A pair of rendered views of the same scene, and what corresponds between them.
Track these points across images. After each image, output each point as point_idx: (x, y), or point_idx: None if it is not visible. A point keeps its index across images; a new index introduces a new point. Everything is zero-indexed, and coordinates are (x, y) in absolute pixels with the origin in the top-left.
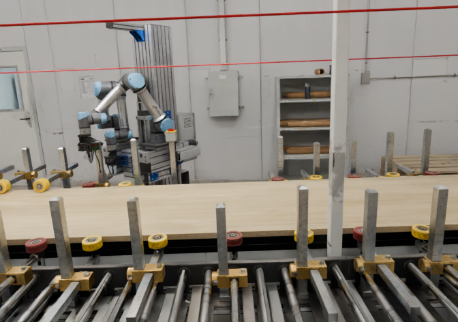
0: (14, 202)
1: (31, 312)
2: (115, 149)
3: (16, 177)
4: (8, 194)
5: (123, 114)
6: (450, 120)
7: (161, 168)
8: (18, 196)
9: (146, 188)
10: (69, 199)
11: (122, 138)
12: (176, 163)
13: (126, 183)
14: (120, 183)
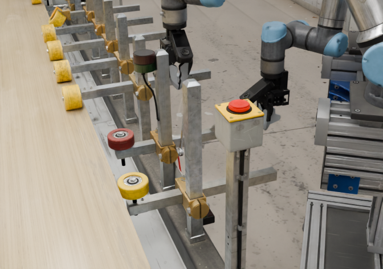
0: (11, 111)
1: None
2: (274, 74)
3: (96, 62)
4: (53, 89)
5: None
6: None
7: (366, 174)
8: (45, 100)
9: (106, 232)
10: (24, 154)
11: (312, 49)
12: (239, 213)
13: (133, 183)
14: (133, 173)
